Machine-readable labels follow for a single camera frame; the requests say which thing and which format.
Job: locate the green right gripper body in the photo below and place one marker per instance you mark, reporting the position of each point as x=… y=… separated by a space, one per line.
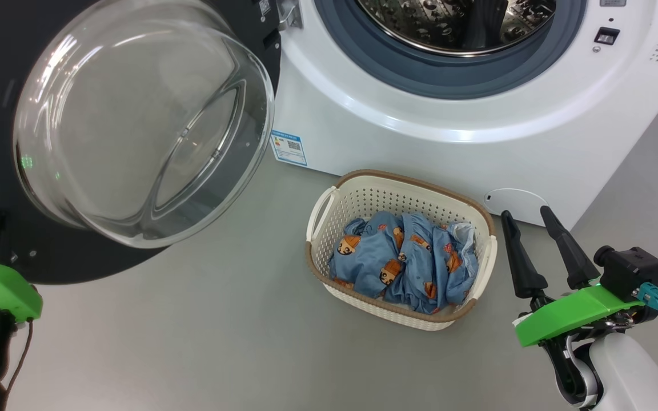
x=569 y=314

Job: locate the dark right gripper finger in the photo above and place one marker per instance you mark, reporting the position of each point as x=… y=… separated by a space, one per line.
x=574 y=257
x=523 y=268

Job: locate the blue garment with white lining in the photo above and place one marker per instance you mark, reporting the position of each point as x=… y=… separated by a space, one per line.
x=466 y=251

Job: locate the blue cartoon print garment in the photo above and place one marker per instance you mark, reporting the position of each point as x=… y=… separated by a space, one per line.
x=374 y=257

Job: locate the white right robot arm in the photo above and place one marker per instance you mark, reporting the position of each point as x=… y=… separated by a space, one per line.
x=632 y=377

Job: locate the white front-load washing machine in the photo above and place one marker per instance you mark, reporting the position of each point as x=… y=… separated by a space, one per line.
x=477 y=154

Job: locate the grey rubber door gasket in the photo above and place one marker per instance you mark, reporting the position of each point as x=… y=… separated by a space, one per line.
x=449 y=74

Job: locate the black door latch socket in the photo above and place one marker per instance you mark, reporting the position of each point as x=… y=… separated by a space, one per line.
x=606 y=36

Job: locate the stainless steel washing machine drum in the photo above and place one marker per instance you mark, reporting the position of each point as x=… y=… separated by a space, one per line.
x=454 y=25

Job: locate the round white filter cover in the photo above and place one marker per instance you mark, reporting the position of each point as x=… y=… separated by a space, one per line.
x=514 y=202

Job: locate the white perforated basket brown rim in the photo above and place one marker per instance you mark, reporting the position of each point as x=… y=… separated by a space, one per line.
x=363 y=194

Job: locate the grey instruction panel label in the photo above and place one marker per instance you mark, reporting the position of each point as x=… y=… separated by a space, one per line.
x=613 y=3

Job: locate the blue energy label sticker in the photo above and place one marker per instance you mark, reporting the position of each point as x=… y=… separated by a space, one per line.
x=289 y=148

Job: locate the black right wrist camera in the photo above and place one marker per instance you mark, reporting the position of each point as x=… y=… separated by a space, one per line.
x=632 y=271

